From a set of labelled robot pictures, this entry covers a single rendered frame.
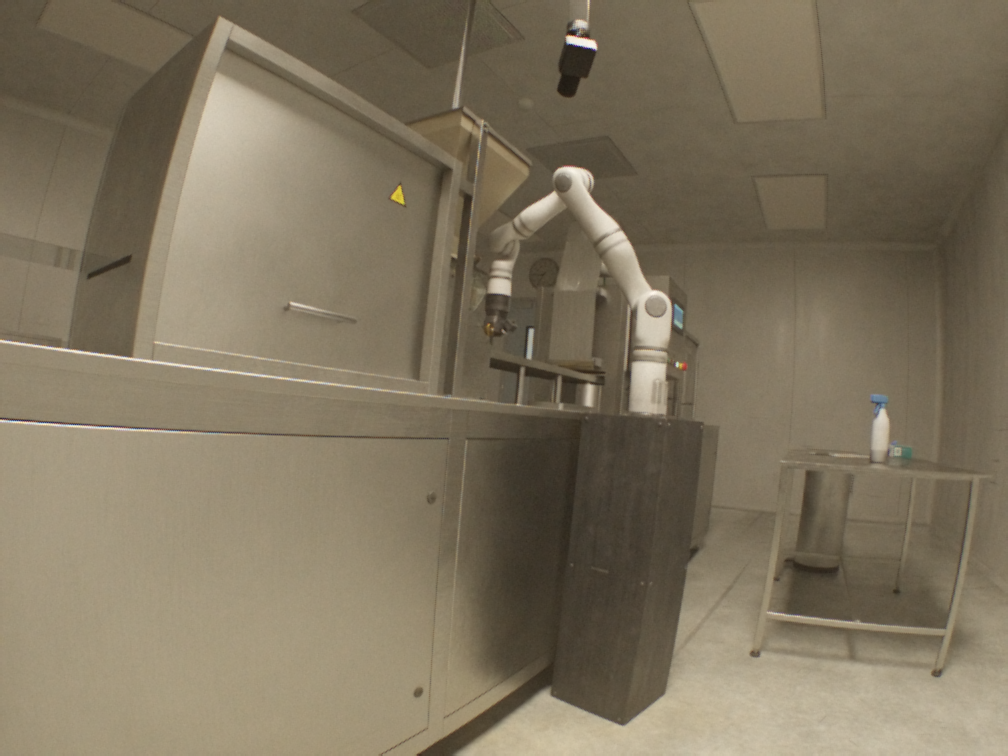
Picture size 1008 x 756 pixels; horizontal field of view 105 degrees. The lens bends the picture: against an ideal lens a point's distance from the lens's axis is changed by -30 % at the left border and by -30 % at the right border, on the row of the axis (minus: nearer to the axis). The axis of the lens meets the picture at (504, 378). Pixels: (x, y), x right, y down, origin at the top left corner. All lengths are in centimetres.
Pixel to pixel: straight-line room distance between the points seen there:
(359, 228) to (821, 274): 515
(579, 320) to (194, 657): 191
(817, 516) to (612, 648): 208
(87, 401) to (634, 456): 112
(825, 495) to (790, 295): 288
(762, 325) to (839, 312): 81
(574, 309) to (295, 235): 151
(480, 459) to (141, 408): 65
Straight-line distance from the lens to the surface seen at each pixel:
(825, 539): 333
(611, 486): 136
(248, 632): 75
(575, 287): 230
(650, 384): 141
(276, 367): 89
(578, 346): 223
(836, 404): 559
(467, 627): 113
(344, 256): 103
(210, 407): 65
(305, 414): 73
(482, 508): 108
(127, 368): 60
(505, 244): 170
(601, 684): 150
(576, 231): 247
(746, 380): 564
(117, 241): 97
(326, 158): 104
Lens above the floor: 79
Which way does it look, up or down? 3 degrees up
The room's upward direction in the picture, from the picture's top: 5 degrees clockwise
